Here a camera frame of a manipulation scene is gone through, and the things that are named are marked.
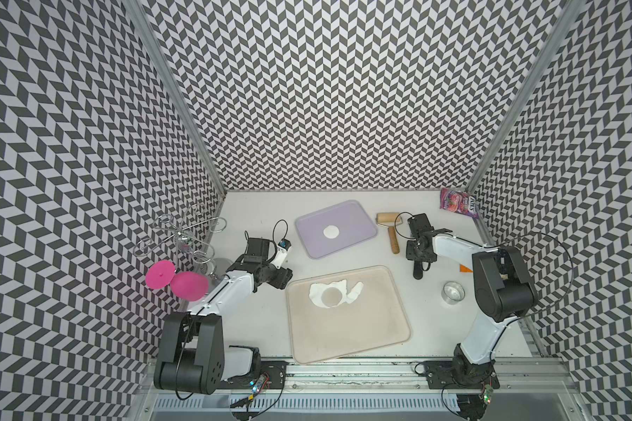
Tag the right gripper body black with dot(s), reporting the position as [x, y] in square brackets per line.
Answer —
[413, 252]

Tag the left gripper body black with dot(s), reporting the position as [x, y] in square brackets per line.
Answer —
[274, 276]

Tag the black handled metal scraper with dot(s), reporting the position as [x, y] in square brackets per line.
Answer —
[418, 270]

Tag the wooden dough roller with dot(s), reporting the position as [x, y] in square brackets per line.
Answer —
[389, 220]

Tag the white dough ball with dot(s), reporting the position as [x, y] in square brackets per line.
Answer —
[334, 294]

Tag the round cut dough wrapper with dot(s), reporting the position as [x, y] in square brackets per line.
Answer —
[331, 232]

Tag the beige plastic tray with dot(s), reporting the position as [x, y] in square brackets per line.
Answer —
[376, 319]

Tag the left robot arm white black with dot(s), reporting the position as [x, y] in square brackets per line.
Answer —
[192, 355]

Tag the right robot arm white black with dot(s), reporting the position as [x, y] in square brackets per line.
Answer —
[503, 288]

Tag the orange yellow snack bag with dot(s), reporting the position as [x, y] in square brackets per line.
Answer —
[465, 269]

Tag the pink snack bag far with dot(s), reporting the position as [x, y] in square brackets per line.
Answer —
[458, 202]

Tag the purple plastic tray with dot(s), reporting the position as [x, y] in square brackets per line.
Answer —
[350, 217]

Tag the pink plastic wine glass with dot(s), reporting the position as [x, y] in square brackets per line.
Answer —
[187, 285]

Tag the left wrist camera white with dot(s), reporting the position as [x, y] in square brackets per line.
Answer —
[282, 250]

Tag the metal wire glass rack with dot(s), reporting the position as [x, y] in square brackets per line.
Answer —
[181, 232]

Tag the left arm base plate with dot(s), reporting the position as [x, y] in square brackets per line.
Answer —
[274, 369]

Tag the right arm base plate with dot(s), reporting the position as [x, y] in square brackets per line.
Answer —
[460, 375]

